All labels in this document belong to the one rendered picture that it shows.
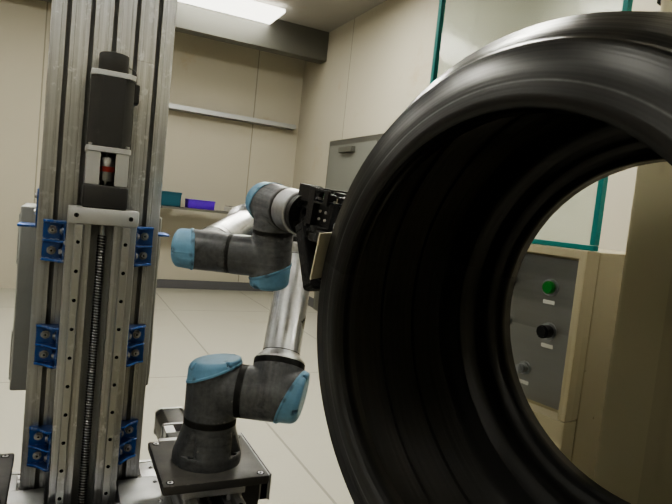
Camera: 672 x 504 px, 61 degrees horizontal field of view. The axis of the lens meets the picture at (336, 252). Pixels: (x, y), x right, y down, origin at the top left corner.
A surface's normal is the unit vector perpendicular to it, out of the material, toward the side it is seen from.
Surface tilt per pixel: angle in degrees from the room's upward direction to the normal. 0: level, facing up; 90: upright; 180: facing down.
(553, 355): 90
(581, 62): 80
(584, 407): 90
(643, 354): 90
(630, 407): 90
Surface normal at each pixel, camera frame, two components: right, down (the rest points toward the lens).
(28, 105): 0.43, 0.11
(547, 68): -0.76, -0.22
